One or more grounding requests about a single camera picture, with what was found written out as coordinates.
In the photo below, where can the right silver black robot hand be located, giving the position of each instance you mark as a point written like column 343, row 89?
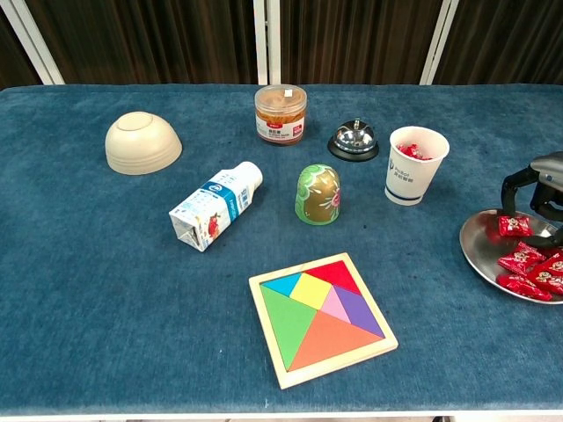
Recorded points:
column 550, row 173

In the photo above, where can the silver metal plate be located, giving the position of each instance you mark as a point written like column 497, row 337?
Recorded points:
column 479, row 250

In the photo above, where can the white paper cup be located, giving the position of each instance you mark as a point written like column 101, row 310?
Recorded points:
column 409, row 180

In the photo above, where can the dark brown curtain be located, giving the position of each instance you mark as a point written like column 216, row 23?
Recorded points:
column 506, row 39
column 154, row 39
column 13, row 57
column 352, row 39

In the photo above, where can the silver service bell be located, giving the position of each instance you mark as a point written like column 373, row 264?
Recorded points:
column 354, row 138

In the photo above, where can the green gold nesting doll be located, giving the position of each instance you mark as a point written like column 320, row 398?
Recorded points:
column 316, row 198

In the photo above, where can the red tangram triangle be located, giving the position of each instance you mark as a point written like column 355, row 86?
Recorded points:
column 338, row 277

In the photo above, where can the purple tangram parallelogram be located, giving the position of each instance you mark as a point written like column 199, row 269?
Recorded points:
column 358, row 312

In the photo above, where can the pink tangram triangle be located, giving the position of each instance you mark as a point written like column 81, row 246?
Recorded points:
column 334, row 307

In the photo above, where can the yellow tangram square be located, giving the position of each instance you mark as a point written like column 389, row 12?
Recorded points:
column 311, row 291

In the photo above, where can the clear plastic snack jar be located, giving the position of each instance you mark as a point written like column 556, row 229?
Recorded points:
column 279, row 114

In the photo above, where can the orange tangram triangle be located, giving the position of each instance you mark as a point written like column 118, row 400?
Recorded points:
column 330, row 343

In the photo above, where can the wooden tangram tray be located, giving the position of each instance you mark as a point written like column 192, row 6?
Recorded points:
column 338, row 361

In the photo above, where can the cyan tangram triangle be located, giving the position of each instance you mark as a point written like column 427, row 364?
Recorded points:
column 286, row 285

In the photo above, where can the green tangram triangle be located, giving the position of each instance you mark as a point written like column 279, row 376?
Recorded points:
column 286, row 325

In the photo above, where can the white blue milk carton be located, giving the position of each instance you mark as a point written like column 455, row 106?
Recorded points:
column 215, row 206

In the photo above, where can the beige upturned bowl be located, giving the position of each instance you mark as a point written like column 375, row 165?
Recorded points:
column 141, row 145

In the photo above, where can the blue velvet tablecloth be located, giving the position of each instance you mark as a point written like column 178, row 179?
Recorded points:
column 88, row 264

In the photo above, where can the white frame post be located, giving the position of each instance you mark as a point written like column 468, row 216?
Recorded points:
column 37, row 44
column 440, row 44
column 260, row 44
column 275, row 44

